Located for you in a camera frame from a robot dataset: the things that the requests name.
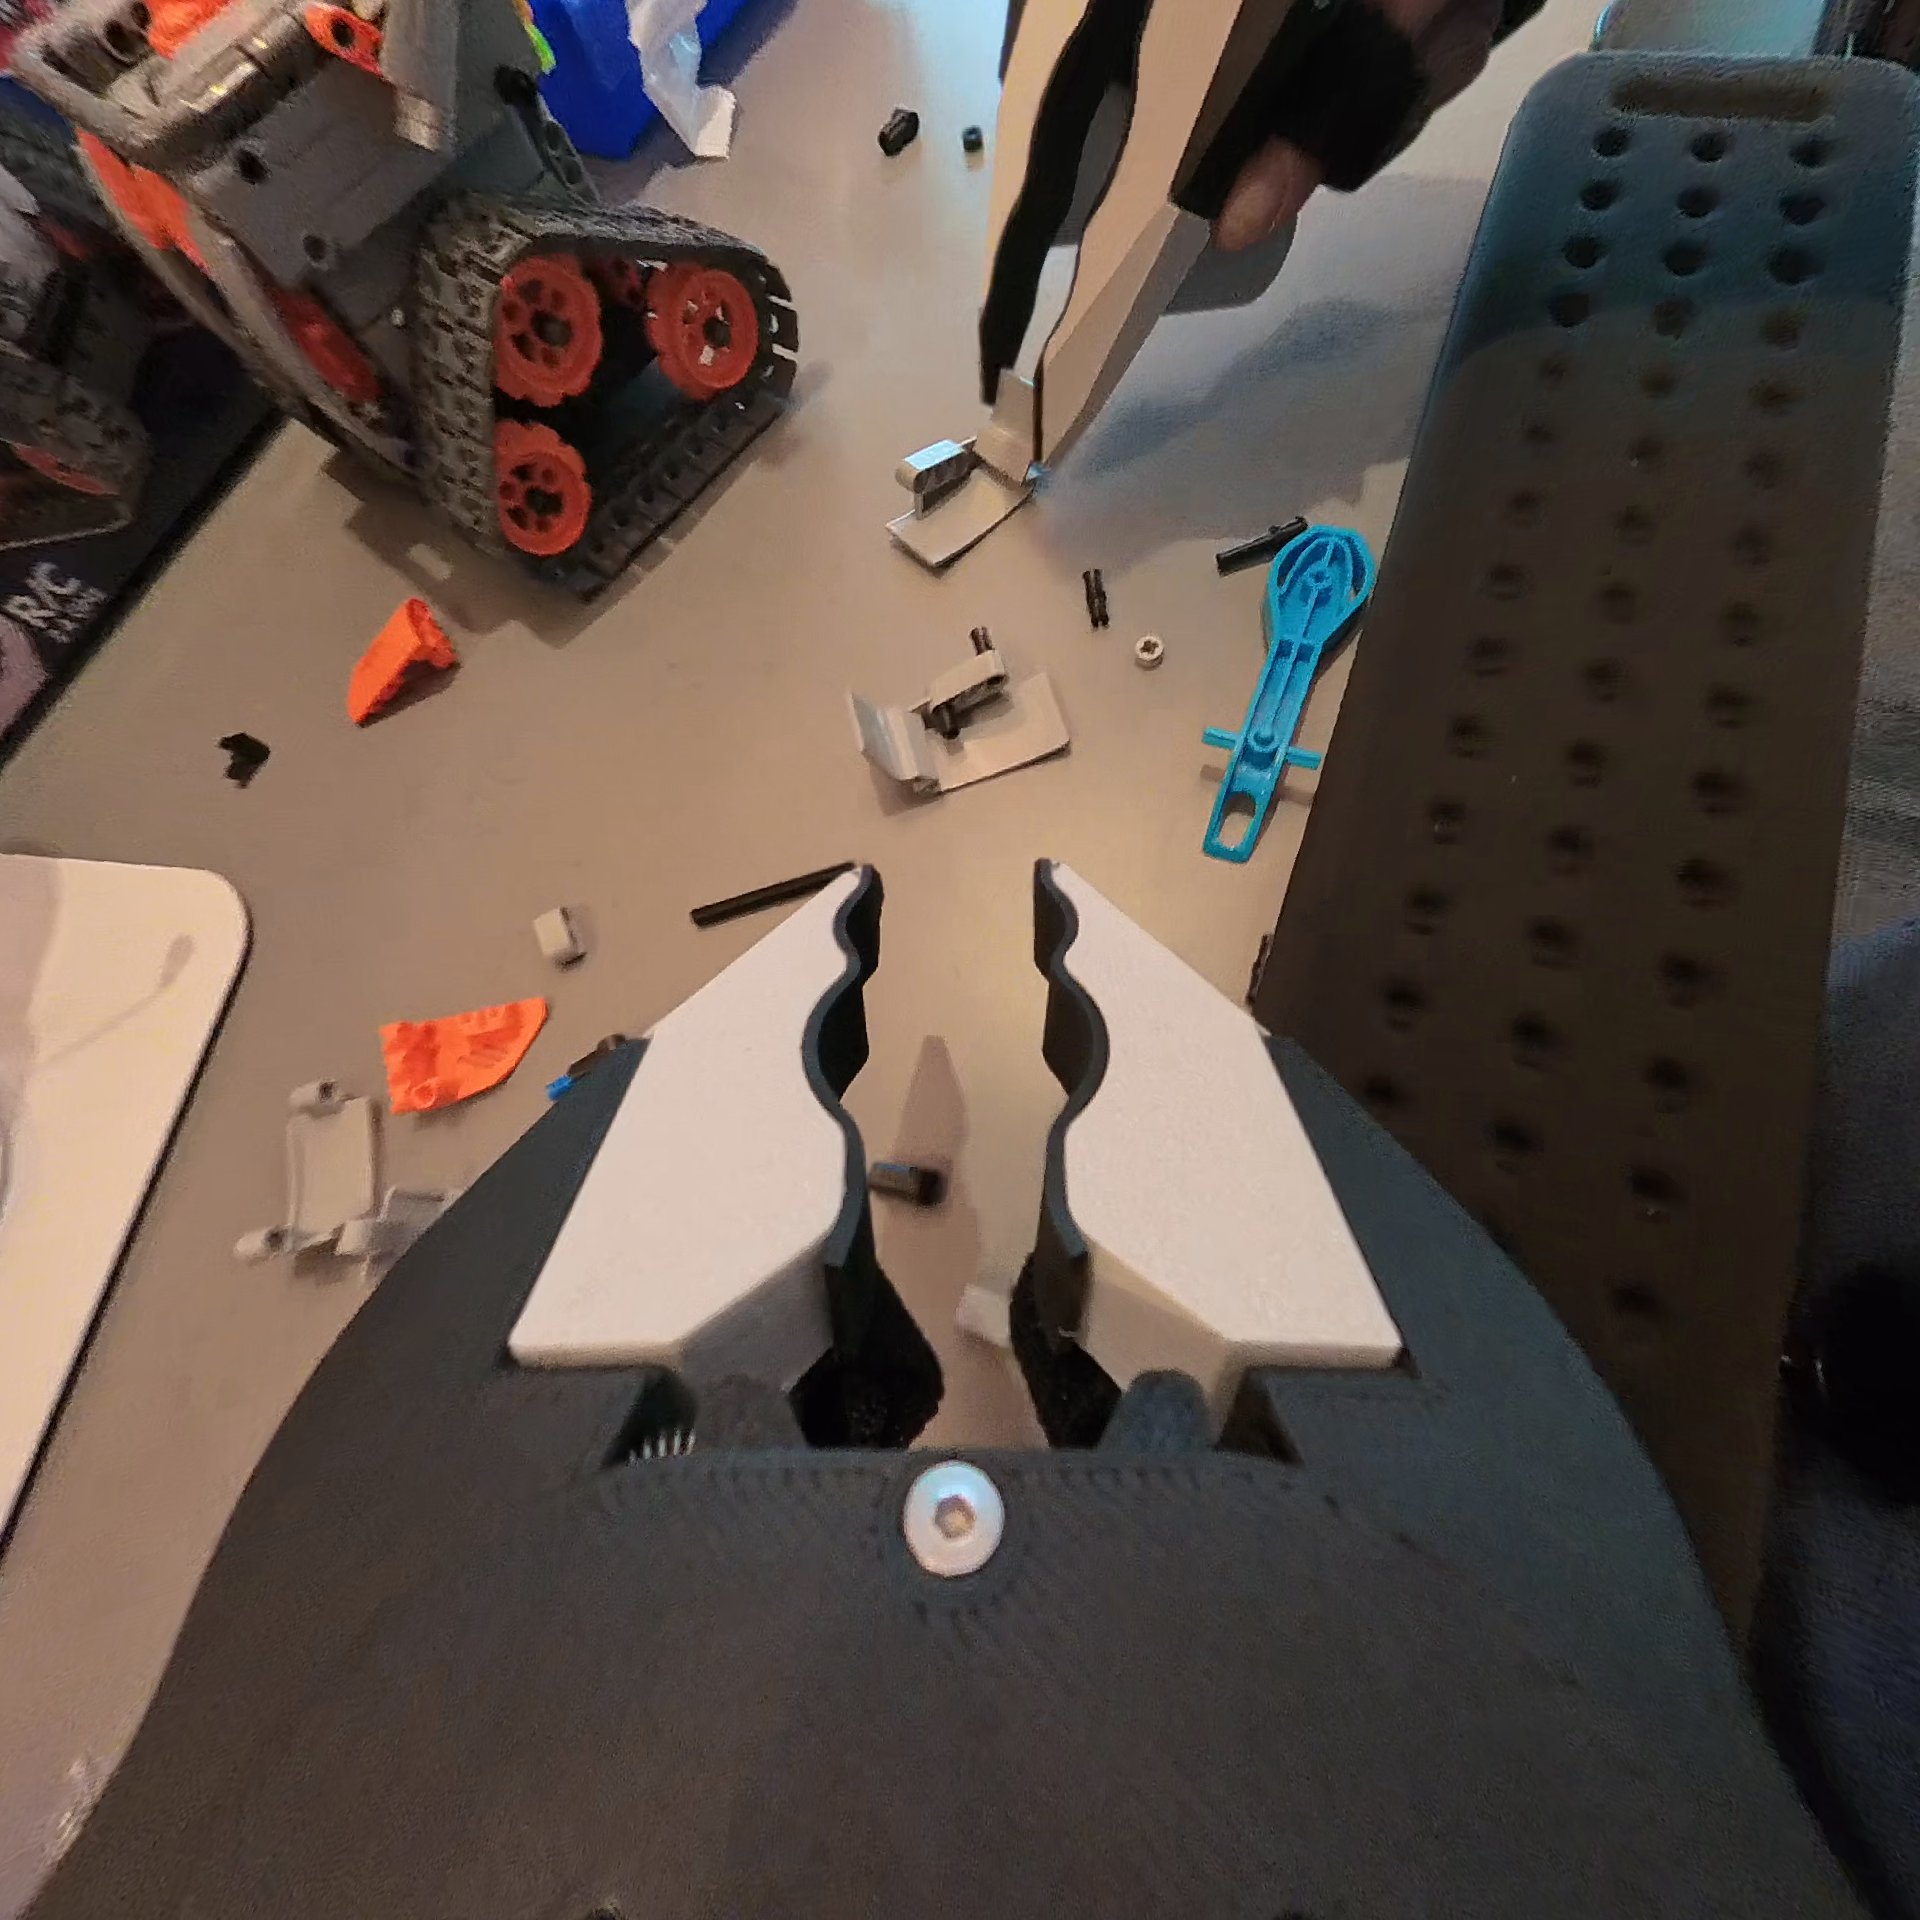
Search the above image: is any grey curved panel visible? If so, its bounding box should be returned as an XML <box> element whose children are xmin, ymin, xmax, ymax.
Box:
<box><xmin>226</xmin><ymin>1082</ymin><xmax>381</xmax><ymax>1261</ymax></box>
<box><xmin>332</xmin><ymin>1180</ymin><xmax>462</xmax><ymax>1277</ymax></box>

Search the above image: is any orange ribbed panel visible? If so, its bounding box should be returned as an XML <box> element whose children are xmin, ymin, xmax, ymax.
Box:
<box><xmin>381</xmin><ymin>998</ymin><xmax>545</xmax><ymax>1121</ymax></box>

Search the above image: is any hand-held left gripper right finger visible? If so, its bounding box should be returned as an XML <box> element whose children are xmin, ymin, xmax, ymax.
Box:
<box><xmin>1011</xmin><ymin>855</ymin><xmax>1404</xmax><ymax>1455</ymax></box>

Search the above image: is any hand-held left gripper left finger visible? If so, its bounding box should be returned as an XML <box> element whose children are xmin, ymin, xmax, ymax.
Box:
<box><xmin>509</xmin><ymin>869</ymin><xmax>946</xmax><ymax>1455</ymax></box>

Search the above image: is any grey orange tracked toy robot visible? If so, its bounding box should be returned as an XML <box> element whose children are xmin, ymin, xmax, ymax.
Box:
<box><xmin>0</xmin><ymin>0</ymin><xmax>801</xmax><ymax>603</ymax></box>

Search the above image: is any dark blue robot kit box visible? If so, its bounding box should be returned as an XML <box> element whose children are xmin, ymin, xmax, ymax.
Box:
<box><xmin>0</xmin><ymin>60</ymin><xmax>282</xmax><ymax>760</ymax></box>

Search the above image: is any teal separator tool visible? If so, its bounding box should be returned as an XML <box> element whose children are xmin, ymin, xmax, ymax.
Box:
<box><xmin>1197</xmin><ymin>526</ymin><xmax>1381</xmax><ymax>869</ymax></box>

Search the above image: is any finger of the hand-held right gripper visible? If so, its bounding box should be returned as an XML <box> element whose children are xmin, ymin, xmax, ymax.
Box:
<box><xmin>977</xmin><ymin>0</ymin><xmax>1132</xmax><ymax>405</ymax></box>
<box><xmin>1028</xmin><ymin>0</ymin><xmax>1252</xmax><ymax>459</ymax></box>

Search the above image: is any blue storage bin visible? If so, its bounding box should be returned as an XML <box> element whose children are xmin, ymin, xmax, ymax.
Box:
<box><xmin>523</xmin><ymin>0</ymin><xmax>750</xmax><ymax>160</ymax></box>

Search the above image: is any black perforated chair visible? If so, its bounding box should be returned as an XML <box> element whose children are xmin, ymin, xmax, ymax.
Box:
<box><xmin>1252</xmin><ymin>54</ymin><xmax>1920</xmax><ymax>1636</ymax></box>

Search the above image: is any long black axle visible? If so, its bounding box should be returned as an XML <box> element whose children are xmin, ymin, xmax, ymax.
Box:
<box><xmin>687</xmin><ymin>869</ymin><xmax>860</xmax><ymax>925</ymax></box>

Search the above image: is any person's right hand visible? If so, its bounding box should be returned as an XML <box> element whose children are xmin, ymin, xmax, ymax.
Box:
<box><xmin>1217</xmin><ymin>0</ymin><xmax>1523</xmax><ymax>252</ymax></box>

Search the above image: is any person's dark clothing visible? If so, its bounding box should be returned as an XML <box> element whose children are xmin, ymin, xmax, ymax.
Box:
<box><xmin>1754</xmin><ymin>899</ymin><xmax>1920</xmax><ymax>1920</ymax></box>

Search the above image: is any orange wedge panel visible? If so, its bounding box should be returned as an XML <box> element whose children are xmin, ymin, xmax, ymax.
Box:
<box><xmin>347</xmin><ymin>603</ymin><xmax>462</xmax><ymax>727</ymax></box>

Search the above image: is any grey curved panel assembly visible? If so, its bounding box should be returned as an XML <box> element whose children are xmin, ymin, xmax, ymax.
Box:
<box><xmin>886</xmin><ymin>381</ymin><xmax>1050</xmax><ymax>569</ymax></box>
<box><xmin>846</xmin><ymin>628</ymin><xmax>1071</xmax><ymax>792</ymax></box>

